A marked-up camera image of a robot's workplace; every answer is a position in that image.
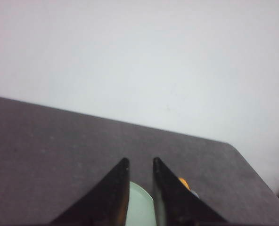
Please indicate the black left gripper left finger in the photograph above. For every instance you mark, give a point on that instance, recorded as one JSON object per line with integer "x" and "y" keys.
{"x": 106, "y": 204}

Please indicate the green round plate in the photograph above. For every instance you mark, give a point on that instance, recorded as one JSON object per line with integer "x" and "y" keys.
{"x": 140, "y": 208}

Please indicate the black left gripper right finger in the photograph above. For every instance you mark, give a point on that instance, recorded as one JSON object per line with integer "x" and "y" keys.
{"x": 175, "y": 205}

